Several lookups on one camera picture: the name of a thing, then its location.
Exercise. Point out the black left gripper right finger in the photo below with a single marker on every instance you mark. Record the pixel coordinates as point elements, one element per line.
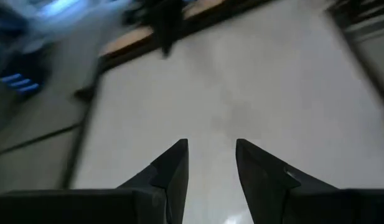
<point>272,193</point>

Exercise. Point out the blue striped dark object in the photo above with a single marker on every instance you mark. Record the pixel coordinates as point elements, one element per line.
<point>19,82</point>

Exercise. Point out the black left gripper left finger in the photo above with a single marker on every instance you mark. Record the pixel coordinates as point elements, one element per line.
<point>160,193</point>

